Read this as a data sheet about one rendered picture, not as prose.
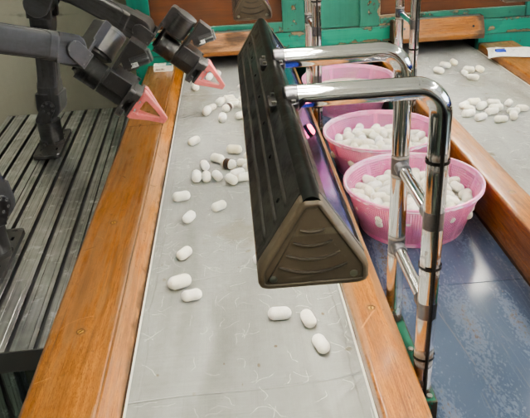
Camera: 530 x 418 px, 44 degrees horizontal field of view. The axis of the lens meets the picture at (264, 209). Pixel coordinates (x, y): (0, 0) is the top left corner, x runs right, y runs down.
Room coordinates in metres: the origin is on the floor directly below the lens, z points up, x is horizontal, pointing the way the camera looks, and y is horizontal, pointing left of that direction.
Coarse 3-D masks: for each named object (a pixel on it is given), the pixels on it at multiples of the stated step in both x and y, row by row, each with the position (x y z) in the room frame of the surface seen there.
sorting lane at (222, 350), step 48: (192, 96) 1.84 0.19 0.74; (240, 144) 1.44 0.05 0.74; (192, 192) 1.19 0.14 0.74; (240, 192) 1.18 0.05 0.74; (192, 240) 1.00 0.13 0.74; (240, 240) 0.99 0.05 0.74; (192, 288) 0.85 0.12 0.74; (240, 288) 0.84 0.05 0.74; (288, 288) 0.83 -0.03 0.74; (336, 288) 0.82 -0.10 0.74; (144, 336) 0.73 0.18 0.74; (192, 336) 0.73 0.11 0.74; (240, 336) 0.72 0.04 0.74; (288, 336) 0.72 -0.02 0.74; (336, 336) 0.71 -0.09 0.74; (144, 384) 0.64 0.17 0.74; (192, 384) 0.63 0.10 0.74; (240, 384) 0.63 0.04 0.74; (288, 384) 0.62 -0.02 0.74; (336, 384) 0.62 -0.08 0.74
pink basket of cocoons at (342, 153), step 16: (352, 112) 1.53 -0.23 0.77; (368, 112) 1.54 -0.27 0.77; (384, 112) 1.53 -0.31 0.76; (336, 128) 1.49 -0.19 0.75; (352, 128) 1.52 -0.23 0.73; (368, 128) 1.52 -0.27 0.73; (416, 128) 1.48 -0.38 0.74; (336, 144) 1.34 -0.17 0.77; (336, 160) 1.38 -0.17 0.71; (352, 160) 1.32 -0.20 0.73; (416, 160) 1.31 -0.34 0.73
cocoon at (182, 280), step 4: (176, 276) 0.85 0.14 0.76; (180, 276) 0.85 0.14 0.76; (184, 276) 0.85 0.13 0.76; (188, 276) 0.85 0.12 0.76; (168, 280) 0.85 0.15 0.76; (172, 280) 0.84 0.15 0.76; (176, 280) 0.84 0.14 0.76; (180, 280) 0.84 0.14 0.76; (184, 280) 0.84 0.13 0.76; (188, 280) 0.85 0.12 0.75; (168, 284) 0.84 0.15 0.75; (172, 284) 0.84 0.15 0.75; (176, 284) 0.84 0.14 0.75; (180, 284) 0.84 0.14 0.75; (184, 284) 0.84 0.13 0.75; (188, 284) 0.85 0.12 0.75; (172, 288) 0.84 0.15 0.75; (176, 288) 0.84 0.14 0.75; (180, 288) 0.84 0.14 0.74
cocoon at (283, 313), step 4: (272, 308) 0.76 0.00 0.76; (276, 308) 0.76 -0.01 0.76; (280, 308) 0.75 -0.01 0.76; (284, 308) 0.75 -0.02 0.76; (288, 308) 0.76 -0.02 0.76; (268, 312) 0.75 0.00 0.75; (272, 312) 0.75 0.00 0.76; (276, 312) 0.75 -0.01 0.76; (280, 312) 0.75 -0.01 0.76; (284, 312) 0.75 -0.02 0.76; (288, 312) 0.75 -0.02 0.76; (272, 316) 0.75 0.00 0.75; (276, 316) 0.75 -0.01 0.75; (280, 316) 0.75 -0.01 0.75; (284, 316) 0.75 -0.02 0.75; (288, 316) 0.75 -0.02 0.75
